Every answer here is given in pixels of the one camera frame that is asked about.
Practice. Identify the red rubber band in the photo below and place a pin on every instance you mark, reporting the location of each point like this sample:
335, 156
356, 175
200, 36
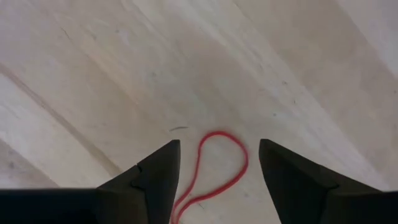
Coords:
245, 161

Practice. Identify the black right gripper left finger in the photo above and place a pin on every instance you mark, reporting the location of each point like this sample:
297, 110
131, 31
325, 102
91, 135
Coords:
109, 208

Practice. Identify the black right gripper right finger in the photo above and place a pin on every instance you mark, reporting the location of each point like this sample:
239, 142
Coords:
311, 202

